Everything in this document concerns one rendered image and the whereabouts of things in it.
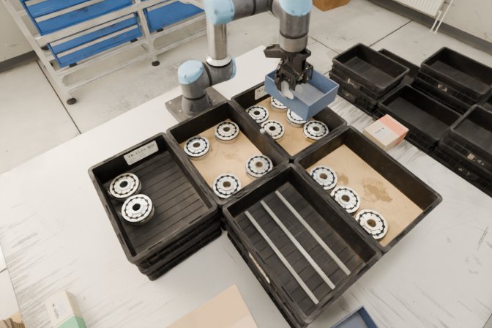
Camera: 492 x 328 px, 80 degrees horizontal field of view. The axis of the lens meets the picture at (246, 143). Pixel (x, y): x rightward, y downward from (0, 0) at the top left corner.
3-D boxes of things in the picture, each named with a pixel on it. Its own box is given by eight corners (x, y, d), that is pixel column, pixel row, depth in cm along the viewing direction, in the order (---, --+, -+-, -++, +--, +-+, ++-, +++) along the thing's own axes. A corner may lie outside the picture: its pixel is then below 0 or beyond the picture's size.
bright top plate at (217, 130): (210, 127, 124) (210, 126, 124) (231, 118, 127) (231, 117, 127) (221, 143, 119) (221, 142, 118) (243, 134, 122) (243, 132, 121)
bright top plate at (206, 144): (180, 143, 119) (179, 142, 119) (202, 133, 122) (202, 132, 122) (190, 160, 114) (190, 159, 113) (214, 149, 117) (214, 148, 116)
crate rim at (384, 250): (291, 165, 106) (291, 161, 104) (348, 127, 117) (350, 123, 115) (381, 257, 86) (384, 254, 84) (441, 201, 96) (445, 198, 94)
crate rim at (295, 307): (220, 210, 95) (220, 207, 93) (291, 165, 106) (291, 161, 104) (305, 328, 75) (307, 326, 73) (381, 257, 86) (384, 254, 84)
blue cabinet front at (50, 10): (60, 67, 238) (17, -3, 194) (142, 35, 265) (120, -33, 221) (61, 69, 236) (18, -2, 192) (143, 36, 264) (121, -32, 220)
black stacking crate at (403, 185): (288, 179, 113) (291, 162, 104) (342, 143, 124) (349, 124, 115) (371, 266, 93) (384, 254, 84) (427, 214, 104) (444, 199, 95)
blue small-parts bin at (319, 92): (263, 90, 106) (264, 75, 100) (292, 72, 112) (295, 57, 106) (305, 121, 96) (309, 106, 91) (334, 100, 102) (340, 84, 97)
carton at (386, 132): (379, 156, 133) (385, 146, 127) (359, 139, 139) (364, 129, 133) (402, 140, 138) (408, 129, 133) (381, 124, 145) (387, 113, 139)
